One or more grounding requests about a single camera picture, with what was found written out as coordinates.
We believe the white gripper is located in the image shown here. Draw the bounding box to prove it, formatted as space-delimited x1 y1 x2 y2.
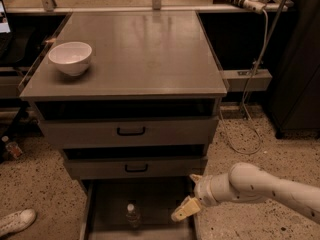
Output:
171 173 230 222

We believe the clear plastic water bottle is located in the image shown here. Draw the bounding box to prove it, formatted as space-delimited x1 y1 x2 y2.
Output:
126 203 141 228

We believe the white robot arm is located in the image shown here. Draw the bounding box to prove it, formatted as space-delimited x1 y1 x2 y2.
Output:
171 162 320 223

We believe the bottom open grey drawer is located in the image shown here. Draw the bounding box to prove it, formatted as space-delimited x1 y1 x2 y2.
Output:
80 177 198 240

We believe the grey drawer cabinet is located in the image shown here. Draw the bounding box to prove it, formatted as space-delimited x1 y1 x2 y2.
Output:
18 10 229 240

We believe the middle grey drawer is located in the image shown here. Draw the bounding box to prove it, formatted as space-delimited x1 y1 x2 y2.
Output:
63 145 207 180

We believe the top grey drawer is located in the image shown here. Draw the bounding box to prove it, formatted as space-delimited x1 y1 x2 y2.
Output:
36 99 218 149

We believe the bottle on floor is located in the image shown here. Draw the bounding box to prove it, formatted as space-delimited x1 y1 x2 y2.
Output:
1 136 23 159

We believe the dark cabinet at right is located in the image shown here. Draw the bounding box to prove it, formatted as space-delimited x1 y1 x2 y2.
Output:
266 0 320 139

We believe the white sneaker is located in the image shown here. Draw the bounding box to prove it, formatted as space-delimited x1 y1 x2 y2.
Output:
0 209 37 237

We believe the white ceramic bowl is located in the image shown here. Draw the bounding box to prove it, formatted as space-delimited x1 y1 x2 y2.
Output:
48 42 93 76

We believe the black middle drawer handle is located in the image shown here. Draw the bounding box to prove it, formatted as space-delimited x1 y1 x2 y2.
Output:
124 164 149 173

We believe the black drawer handle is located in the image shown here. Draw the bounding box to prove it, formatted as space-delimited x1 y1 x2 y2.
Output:
124 164 149 173
116 127 146 137

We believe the black top drawer handle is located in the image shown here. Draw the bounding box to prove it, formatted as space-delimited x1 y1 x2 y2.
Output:
116 127 146 137

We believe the white power cable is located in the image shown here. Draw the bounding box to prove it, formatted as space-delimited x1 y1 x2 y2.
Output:
218 8 270 156

